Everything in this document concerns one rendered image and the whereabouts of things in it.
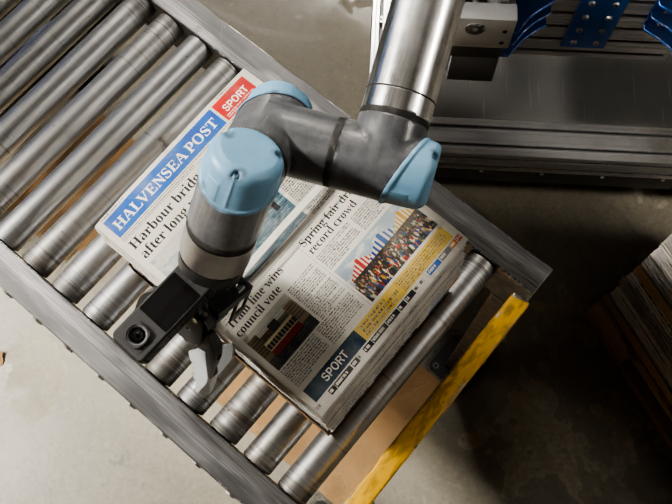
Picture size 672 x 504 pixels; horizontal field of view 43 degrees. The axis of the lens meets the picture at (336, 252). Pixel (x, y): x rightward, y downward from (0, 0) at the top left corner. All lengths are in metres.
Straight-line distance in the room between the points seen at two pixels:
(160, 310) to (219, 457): 0.38
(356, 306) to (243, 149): 0.30
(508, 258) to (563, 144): 0.77
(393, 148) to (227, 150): 0.17
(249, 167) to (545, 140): 1.32
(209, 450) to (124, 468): 0.86
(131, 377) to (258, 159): 0.56
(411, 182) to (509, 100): 1.24
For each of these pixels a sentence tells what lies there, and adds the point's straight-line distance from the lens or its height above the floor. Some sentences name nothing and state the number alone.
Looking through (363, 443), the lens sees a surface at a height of 0.00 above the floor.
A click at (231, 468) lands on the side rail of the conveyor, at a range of 1.25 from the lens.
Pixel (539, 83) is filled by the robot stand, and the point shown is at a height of 0.21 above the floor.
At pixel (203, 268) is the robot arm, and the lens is 0.88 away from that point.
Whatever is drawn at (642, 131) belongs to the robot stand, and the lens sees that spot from 2.12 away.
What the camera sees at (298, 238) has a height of 1.03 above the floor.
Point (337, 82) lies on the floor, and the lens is 2.32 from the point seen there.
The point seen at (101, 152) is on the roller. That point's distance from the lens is 1.42.
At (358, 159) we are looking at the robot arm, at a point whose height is 1.24.
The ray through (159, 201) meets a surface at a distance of 1.10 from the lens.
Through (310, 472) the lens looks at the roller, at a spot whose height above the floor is 0.80.
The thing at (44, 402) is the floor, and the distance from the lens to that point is 2.17.
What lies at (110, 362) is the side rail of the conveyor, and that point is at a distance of 1.30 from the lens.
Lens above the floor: 2.04
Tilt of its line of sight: 73 degrees down
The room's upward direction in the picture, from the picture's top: 2 degrees counter-clockwise
